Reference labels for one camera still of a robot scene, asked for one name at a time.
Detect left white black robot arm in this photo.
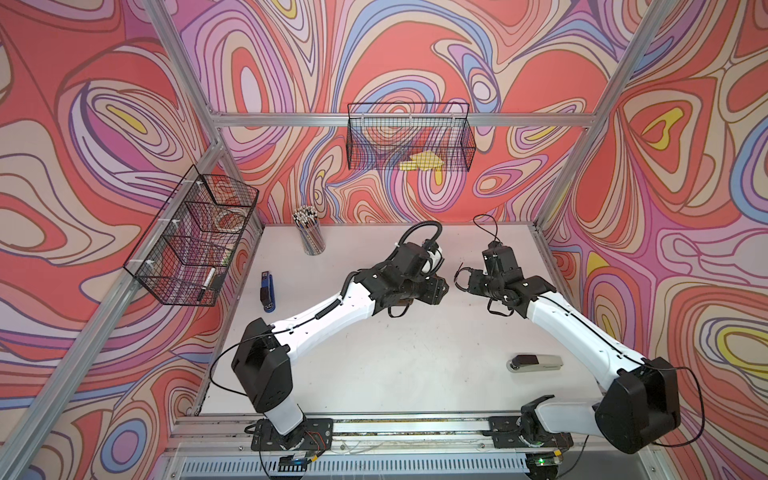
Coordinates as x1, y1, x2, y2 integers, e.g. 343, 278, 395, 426
231, 240, 449, 437

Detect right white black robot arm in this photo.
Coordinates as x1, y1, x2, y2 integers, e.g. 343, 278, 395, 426
464, 241, 681, 454

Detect silver black stapler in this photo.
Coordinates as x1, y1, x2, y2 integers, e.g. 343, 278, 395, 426
506, 354, 564, 373

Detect striped pencil cup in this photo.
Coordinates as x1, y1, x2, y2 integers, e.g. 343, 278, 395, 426
292, 206, 326, 256

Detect yellow sticky notes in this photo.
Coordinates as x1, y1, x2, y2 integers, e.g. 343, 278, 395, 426
398, 150, 445, 171

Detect blue stapler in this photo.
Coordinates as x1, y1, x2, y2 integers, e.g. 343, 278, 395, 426
259, 271, 276, 313

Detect tape roll in basket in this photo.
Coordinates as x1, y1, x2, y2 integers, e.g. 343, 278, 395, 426
214, 209, 247, 234

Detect white marker in basket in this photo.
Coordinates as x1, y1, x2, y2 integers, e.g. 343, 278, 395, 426
197, 267, 215, 303

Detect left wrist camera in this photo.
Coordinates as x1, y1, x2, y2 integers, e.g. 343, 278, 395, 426
422, 242, 445, 275

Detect black wire basket back wall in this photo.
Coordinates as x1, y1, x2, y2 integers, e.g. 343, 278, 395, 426
346, 100, 476, 173

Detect black wire basket wall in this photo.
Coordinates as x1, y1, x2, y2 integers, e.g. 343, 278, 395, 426
123, 166, 259, 307
346, 100, 476, 173

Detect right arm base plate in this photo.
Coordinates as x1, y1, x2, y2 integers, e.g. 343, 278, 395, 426
482, 415, 574, 451

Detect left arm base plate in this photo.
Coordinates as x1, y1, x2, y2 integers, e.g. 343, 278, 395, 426
244, 418, 334, 452

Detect black wire basket left wall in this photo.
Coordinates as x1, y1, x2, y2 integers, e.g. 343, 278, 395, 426
123, 166, 259, 307

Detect aluminium mounting rail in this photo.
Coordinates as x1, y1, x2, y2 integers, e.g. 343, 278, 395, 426
170, 412, 655, 448

